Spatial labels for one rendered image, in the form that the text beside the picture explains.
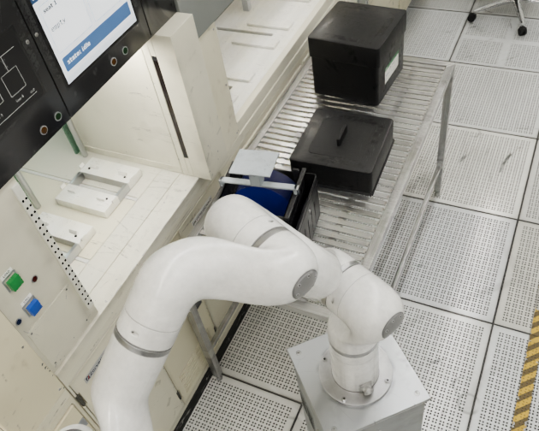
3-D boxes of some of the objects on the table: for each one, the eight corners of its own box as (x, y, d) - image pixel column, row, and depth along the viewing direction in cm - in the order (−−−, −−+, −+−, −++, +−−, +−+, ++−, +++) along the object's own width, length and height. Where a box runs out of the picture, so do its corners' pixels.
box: (378, 108, 224) (378, 50, 206) (311, 93, 236) (305, 37, 218) (405, 67, 240) (407, 9, 221) (341, 55, 252) (338, -1, 233)
